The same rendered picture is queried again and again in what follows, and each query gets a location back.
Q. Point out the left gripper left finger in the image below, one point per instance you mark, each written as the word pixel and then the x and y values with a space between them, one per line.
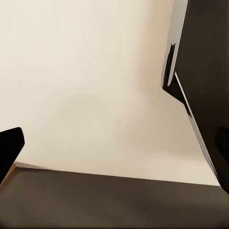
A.
pixel 11 143

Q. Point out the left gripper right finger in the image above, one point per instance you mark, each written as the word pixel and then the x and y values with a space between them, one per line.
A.
pixel 221 141

